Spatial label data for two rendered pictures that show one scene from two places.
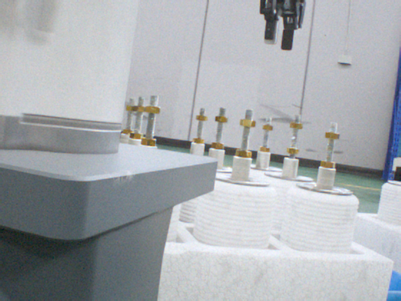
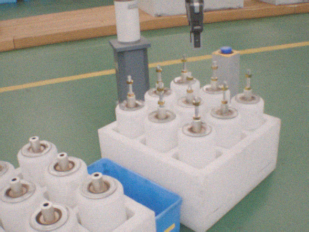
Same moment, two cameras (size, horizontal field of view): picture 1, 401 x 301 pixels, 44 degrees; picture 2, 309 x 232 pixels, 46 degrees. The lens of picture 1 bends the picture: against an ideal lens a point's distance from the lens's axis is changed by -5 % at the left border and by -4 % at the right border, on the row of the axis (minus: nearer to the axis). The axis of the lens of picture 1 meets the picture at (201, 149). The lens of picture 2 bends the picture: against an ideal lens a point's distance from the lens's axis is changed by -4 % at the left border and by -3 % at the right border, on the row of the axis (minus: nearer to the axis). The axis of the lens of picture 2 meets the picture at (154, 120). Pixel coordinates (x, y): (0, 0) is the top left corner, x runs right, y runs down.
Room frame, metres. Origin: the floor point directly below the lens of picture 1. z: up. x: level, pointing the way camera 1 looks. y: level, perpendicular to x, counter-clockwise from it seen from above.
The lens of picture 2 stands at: (1.56, -0.61, 0.70)
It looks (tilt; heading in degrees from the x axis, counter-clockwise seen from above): 27 degrees down; 150
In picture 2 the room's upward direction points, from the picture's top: 4 degrees counter-clockwise
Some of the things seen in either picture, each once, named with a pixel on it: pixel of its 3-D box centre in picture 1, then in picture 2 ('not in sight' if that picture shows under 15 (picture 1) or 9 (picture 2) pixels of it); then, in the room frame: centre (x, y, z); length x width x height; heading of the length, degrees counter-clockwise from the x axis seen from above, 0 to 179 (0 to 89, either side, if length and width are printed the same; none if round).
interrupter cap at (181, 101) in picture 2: (214, 169); (190, 101); (0.76, -0.02, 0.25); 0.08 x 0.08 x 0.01
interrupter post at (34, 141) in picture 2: not in sight; (35, 144); (0.75, -0.47, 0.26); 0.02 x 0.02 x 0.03
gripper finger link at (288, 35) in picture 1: (288, 40); (196, 41); (0.93, -0.13, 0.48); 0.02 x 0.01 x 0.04; 57
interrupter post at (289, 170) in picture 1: (289, 169); (161, 112); (0.79, -0.14, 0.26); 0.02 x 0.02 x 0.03
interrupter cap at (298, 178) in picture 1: (288, 178); (161, 116); (0.79, -0.14, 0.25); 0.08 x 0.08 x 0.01
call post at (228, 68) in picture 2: not in sight; (225, 94); (0.61, 0.24, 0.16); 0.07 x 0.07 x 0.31; 14
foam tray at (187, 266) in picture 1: (198, 276); (190, 149); (0.76, -0.02, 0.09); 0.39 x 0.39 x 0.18; 14
